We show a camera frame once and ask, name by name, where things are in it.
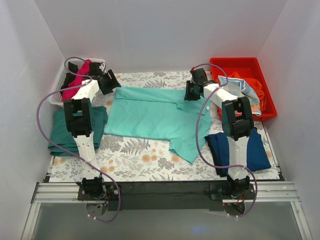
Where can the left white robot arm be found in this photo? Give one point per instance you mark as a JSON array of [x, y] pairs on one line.
[[80, 121]]

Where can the turquoise t shirt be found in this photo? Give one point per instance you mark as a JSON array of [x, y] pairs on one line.
[[160, 114]]

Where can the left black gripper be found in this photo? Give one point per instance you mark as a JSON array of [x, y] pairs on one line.
[[109, 81]]

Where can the folded dark green shirt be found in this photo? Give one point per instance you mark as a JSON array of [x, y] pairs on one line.
[[64, 139]]

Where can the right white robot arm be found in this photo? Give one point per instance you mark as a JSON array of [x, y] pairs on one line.
[[237, 123]]

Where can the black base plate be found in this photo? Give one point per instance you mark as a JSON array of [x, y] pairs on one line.
[[164, 195]]

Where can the patterned light blue shirt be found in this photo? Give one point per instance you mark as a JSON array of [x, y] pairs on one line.
[[240, 88]]

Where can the red plastic bin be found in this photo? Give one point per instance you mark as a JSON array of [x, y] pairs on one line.
[[247, 67]]

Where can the orange shirt in bin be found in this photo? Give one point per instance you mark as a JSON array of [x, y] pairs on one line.
[[256, 86]]

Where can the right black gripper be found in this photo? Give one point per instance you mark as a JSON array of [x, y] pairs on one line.
[[189, 90]]

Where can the magenta shirt in basket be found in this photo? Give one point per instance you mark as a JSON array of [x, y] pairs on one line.
[[68, 94]]

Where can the black garment in basket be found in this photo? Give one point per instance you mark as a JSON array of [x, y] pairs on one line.
[[70, 78]]

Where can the aluminium mounting rail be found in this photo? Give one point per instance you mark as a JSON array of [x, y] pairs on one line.
[[274, 213]]

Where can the folded navy blue shirt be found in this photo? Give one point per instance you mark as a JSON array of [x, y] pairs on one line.
[[256, 155]]

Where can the white plastic basket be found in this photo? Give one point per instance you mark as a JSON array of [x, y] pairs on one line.
[[56, 99]]

